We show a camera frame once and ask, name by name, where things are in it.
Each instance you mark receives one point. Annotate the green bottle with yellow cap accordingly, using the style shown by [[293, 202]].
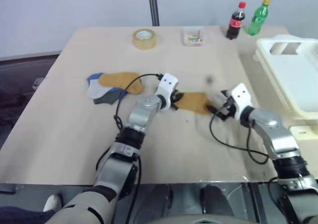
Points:
[[258, 19]]

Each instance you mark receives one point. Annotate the clear box of coloured pins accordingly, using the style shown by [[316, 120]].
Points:
[[194, 36]]

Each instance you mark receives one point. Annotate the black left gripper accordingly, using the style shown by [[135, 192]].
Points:
[[174, 105]]

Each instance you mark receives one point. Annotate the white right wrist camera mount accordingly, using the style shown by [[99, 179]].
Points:
[[240, 96]]

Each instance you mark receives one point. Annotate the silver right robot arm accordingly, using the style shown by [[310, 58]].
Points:
[[278, 137]]

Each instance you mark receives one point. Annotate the small black block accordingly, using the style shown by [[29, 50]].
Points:
[[7, 188]]

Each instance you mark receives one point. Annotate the cream plastic box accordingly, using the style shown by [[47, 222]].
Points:
[[304, 139]]

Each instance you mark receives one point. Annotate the grey vertical post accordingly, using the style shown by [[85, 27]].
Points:
[[153, 5]]

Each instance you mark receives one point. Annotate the white plastic basket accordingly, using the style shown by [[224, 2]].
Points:
[[293, 85]]

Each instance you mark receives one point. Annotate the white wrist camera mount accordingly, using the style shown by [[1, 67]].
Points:
[[167, 85], [240, 96]]

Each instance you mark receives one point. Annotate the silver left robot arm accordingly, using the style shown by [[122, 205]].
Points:
[[141, 112]]

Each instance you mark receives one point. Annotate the roll of brown tape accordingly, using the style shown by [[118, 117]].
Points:
[[144, 39]]

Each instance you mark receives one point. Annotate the cola bottle with red cap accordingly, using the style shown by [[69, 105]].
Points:
[[234, 22]]

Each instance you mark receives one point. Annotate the blue jeans leg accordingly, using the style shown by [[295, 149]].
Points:
[[22, 215]]

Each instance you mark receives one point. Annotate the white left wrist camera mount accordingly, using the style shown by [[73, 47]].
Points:
[[167, 85]]

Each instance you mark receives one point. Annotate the mustard yellow sock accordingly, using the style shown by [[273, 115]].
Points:
[[192, 102], [119, 81]]

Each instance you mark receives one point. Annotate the dark grey sock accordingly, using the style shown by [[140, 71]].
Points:
[[106, 99]]

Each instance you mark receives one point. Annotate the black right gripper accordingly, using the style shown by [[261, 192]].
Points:
[[226, 109]]

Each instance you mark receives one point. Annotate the light grey sock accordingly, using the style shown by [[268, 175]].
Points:
[[95, 91]]

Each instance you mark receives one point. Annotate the beige table cover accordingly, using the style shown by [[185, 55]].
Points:
[[74, 134]]

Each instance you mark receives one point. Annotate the blue and white sock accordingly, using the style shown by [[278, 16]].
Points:
[[93, 78]]

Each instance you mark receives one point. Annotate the dark blue sock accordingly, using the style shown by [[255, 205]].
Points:
[[116, 90]]

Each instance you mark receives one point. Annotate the white shoe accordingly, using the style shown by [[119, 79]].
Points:
[[52, 202]]

